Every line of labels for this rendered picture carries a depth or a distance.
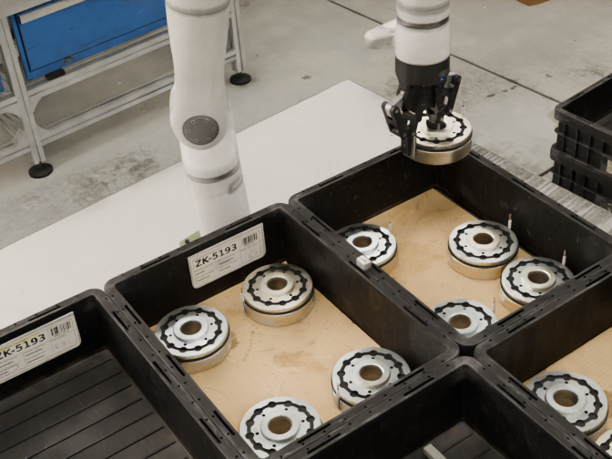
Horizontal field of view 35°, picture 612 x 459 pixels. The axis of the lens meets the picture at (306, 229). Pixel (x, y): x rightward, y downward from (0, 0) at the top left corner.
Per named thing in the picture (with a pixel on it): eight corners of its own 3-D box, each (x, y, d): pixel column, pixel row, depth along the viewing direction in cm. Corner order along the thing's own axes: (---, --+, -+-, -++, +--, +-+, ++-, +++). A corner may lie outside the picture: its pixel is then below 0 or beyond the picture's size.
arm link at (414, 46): (408, 24, 140) (408, -17, 136) (465, 49, 133) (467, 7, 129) (361, 45, 135) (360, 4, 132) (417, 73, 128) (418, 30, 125)
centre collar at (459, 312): (486, 328, 130) (486, 324, 130) (455, 341, 128) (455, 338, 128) (464, 307, 134) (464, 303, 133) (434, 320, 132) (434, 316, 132)
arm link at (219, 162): (164, 71, 153) (185, 157, 164) (164, 105, 146) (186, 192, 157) (222, 62, 153) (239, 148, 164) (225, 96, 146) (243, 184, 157)
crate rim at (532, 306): (633, 263, 131) (636, 249, 130) (465, 364, 119) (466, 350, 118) (437, 139, 158) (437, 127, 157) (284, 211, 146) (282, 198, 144)
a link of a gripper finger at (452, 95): (458, 75, 138) (443, 114, 140) (465, 76, 139) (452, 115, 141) (443, 68, 140) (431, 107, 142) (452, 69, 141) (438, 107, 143)
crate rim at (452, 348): (102, 297, 133) (98, 283, 132) (283, 211, 146) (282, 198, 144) (259, 488, 107) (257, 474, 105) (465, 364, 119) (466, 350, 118)
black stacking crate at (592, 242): (621, 315, 137) (633, 253, 130) (463, 415, 125) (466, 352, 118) (436, 188, 164) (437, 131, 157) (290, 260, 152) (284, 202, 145)
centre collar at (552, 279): (563, 280, 136) (564, 277, 136) (540, 296, 134) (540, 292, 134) (535, 263, 140) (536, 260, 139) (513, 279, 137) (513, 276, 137)
